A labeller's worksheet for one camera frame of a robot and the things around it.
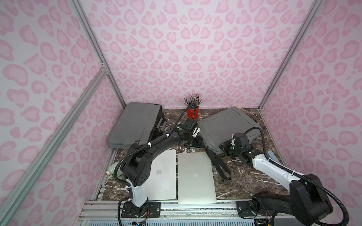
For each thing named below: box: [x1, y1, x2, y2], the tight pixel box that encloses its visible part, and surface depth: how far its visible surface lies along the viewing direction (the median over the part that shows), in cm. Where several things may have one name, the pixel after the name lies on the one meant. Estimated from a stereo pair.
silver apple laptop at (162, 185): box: [146, 149, 177, 201], surface depth 84 cm
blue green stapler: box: [267, 150, 281, 163], surface depth 89 cm
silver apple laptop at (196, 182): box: [177, 152, 217, 205], surface depth 86 cm
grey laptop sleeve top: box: [107, 101, 163, 149], surface depth 106 cm
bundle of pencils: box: [183, 93, 203, 109], surface depth 108 cm
